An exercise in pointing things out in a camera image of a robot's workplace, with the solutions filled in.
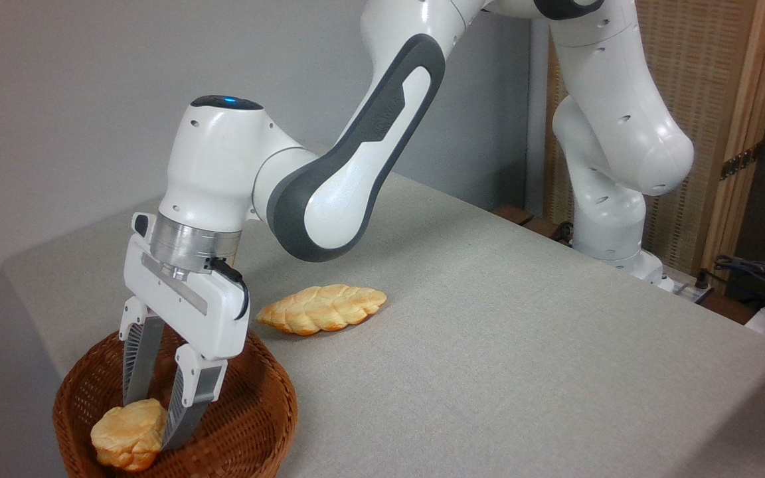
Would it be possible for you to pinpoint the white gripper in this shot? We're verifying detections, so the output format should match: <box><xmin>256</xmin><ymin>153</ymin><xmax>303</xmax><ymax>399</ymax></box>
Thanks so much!
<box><xmin>118</xmin><ymin>212</ymin><xmax>252</xmax><ymax>453</ymax></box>

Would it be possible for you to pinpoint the round bread roll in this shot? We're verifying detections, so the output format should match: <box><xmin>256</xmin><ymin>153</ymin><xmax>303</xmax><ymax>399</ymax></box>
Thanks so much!
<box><xmin>90</xmin><ymin>398</ymin><xmax>170</xmax><ymax>473</ymax></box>

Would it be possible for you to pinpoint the braided bread loaf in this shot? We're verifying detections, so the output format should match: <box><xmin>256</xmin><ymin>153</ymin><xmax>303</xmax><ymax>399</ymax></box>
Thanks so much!
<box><xmin>254</xmin><ymin>284</ymin><xmax>388</xmax><ymax>337</ymax></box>

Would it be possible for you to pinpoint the brown wicker basket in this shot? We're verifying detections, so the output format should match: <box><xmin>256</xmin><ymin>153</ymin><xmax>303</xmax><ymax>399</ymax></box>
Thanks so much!
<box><xmin>52</xmin><ymin>324</ymin><xmax>299</xmax><ymax>478</ymax></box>

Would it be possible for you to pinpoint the metal screen hinge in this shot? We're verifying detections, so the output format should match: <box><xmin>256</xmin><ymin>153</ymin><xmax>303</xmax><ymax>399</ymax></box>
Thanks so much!
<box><xmin>719</xmin><ymin>142</ymin><xmax>762</xmax><ymax>182</ymax></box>

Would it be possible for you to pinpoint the bamboo folding screen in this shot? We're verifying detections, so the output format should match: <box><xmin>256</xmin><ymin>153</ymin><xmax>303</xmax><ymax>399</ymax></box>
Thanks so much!
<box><xmin>545</xmin><ymin>0</ymin><xmax>765</xmax><ymax>287</ymax></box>

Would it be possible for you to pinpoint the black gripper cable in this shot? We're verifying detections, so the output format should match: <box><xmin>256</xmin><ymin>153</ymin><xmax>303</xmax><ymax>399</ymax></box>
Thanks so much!
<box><xmin>209</xmin><ymin>257</ymin><xmax>251</xmax><ymax>321</ymax></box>

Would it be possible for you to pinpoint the bundle of dark cables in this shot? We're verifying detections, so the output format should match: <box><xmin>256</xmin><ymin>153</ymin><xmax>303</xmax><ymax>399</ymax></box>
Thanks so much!
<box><xmin>713</xmin><ymin>254</ymin><xmax>765</xmax><ymax>314</ymax></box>

